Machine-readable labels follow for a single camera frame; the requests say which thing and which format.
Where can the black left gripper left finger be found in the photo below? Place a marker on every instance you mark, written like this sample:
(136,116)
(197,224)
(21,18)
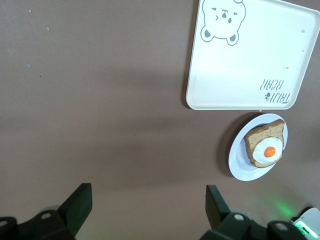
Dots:
(75,210)

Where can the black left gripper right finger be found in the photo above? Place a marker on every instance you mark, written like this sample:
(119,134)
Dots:
(220,215)

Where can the pale lavender round plate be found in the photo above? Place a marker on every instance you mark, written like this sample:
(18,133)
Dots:
(240,165)

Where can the fried egg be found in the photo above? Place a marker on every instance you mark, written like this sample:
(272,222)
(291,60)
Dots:
(262,152)

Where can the bread slice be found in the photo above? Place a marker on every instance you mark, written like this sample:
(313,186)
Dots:
(260,135)

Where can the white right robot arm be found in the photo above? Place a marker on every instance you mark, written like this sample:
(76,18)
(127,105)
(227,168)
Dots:
(308,221)

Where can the cream bear print tray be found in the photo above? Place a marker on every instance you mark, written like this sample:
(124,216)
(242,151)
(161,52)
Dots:
(250,62)

